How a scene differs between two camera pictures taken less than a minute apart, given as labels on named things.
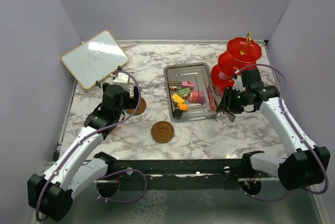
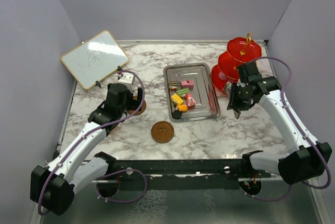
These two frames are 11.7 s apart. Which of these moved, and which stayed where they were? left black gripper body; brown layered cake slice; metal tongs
Moved: metal tongs
Stayed: left black gripper body; brown layered cake slice
